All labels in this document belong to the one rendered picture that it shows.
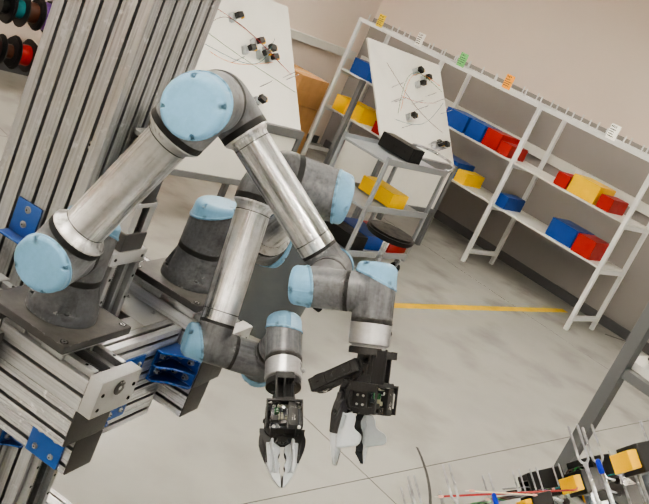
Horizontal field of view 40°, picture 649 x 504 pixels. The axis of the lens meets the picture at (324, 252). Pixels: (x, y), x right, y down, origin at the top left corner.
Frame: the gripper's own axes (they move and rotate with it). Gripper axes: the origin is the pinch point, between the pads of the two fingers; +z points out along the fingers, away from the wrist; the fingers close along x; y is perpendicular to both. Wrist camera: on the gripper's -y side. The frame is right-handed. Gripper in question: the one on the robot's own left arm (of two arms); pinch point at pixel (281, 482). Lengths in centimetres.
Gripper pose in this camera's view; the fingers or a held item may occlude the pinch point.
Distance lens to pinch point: 172.5
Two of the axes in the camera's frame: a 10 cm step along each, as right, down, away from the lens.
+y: 1.1, -5.9, -8.0
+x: 9.9, 0.5, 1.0
